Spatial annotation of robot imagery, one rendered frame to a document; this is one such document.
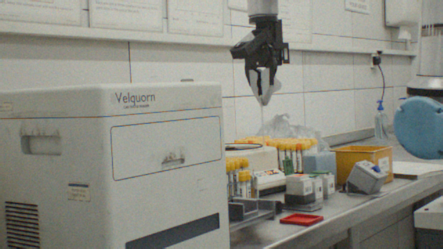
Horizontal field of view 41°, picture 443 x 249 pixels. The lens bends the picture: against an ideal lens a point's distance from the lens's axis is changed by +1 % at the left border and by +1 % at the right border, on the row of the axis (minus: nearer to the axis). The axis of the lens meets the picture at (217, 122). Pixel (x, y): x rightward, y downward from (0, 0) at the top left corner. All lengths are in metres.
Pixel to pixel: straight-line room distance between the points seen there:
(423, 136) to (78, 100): 0.61
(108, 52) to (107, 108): 0.88
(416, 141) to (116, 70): 0.91
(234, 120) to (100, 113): 1.36
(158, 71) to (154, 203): 0.99
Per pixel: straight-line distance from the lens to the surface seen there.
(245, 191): 1.24
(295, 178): 1.37
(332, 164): 1.64
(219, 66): 2.08
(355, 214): 1.40
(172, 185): 0.92
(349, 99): 2.99
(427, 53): 1.12
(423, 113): 1.10
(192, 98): 0.95
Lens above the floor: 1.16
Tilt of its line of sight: 3 degrees down
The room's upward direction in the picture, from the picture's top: 3 degrees counter-clockwise
